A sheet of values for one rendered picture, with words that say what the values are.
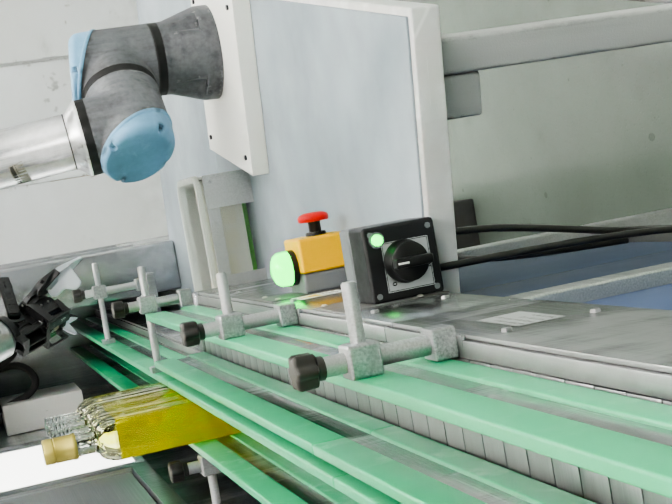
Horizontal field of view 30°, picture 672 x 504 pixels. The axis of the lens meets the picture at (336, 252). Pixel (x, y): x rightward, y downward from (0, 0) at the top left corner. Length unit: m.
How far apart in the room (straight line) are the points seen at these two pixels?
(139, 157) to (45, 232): 3.70
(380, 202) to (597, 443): 0.86
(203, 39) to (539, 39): 0.72
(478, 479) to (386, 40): 0.61
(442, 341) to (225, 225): 1.11
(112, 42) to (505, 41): 0.78
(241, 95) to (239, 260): 0.29
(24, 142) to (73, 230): 3.70
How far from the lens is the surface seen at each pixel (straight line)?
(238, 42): 1.89
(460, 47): 1.37
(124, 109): 1.88
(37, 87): 5.61
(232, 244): 2.04
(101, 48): 1.98
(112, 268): 2.83
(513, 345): 0.89
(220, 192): 2.04
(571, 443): 0.64
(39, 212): 5.57
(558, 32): 1.43
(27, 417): 2.95
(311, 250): 1.56
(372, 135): 1.45
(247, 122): 1.90
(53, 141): 1.89
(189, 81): 2.01
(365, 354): 0.94
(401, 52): 1.34
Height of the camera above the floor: 1.24
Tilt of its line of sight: 17 degrees down
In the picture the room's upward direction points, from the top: 101 degrees counter-clockwise
